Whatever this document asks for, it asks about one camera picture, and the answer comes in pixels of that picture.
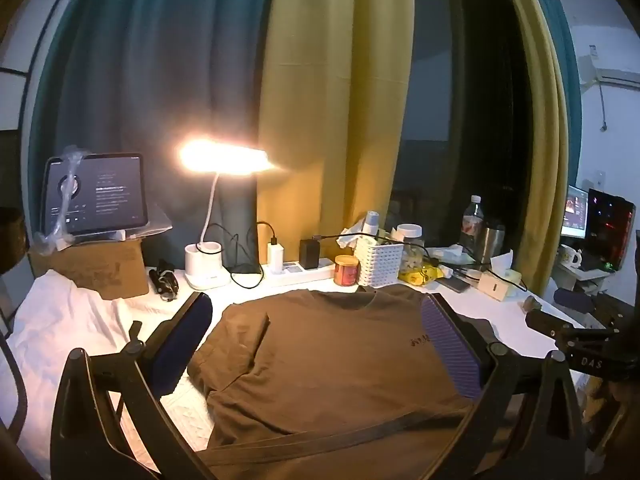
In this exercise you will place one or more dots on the lit computer monitor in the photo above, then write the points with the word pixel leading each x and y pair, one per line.
pixel 574 212

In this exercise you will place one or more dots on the brown t-shirt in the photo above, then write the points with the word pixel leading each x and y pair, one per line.
pixel 325 360

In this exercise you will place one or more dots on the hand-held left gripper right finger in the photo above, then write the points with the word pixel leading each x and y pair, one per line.
pixel 450 355

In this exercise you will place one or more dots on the black lit computer case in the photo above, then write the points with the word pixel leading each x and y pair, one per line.
pixel 607 230

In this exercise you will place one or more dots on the dark window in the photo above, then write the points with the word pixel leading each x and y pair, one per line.
pixel 460 110

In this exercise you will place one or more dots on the dark tablet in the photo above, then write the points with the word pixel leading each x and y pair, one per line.
pixel 110 195

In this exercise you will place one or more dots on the white mug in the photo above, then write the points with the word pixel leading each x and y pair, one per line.
pixel 569 256

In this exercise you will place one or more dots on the wide teal curtain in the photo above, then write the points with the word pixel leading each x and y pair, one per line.
pixel 150 85

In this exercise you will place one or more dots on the white lidded jar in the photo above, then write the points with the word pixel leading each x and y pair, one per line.
pixel 409 232

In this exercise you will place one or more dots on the dark phone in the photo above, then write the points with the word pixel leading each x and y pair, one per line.
pixel 452 284

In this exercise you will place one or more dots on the cardboard box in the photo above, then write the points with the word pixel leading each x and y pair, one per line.
pixel 100 265

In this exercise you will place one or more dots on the narrow yellow curtain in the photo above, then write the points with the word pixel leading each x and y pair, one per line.
pixel 545 135

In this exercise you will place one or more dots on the small white box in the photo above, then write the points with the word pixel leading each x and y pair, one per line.
pixel 497 286

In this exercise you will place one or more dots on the red candle jar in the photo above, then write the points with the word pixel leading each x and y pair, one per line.
pixel 346 271

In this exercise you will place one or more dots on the white air conditioner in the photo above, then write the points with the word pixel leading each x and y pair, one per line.
pixel 620 79

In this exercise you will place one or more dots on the white textured table cloth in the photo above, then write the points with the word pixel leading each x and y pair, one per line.
pixel 280 294

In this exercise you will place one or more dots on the white power strip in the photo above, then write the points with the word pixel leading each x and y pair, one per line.
pixel 315 276

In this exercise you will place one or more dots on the white perforated basket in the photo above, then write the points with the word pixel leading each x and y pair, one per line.
pixel 377 262

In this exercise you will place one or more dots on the narrow teal curtain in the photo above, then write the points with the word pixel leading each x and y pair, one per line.
pixel 557 35

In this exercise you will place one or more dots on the black charger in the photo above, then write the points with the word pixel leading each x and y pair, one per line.
pixel 309 255

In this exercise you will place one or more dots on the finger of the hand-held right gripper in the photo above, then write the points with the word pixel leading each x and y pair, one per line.
pixel 575 300
pixel 550 324

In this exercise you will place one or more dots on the wide yellow curtain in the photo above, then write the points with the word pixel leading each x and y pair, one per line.
pixel 330 110

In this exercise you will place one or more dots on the white desk lamp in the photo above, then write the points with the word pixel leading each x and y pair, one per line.
pixel 202 265

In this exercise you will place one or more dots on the steel tumbler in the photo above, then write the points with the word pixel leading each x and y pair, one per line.
pixel 490 245

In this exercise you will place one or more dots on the white spray can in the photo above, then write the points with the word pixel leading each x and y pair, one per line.
pixel 372 222

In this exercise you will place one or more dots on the yellow packet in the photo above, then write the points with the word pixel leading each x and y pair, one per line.
pixel 420 275

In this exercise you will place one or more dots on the white charger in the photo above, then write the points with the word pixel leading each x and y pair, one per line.
pixel 275 259

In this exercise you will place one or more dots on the crumpled tissue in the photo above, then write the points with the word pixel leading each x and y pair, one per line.
pixel 350 236

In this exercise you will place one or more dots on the clear water bottle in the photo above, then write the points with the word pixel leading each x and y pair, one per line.
pixel 471 225

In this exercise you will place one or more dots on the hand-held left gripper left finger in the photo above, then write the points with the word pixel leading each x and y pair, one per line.
pixel 185 345

